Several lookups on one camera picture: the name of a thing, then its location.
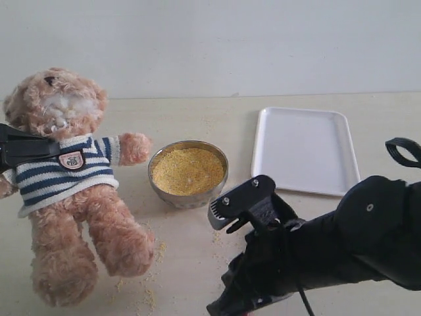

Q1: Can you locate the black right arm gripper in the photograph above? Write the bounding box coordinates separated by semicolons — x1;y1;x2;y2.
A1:
207;175;314;315

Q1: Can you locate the tan teddy bear striped shirt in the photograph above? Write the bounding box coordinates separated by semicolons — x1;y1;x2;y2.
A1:
0;67;156;309

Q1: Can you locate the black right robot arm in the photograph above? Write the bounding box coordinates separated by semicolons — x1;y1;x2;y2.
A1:
207;175;420;315

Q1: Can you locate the steel bowl of yellow grain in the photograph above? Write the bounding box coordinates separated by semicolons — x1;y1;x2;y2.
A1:
147;140;229;209

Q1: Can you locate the white rectangular plastic tray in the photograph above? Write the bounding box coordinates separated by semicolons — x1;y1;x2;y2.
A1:
251;107;360;196

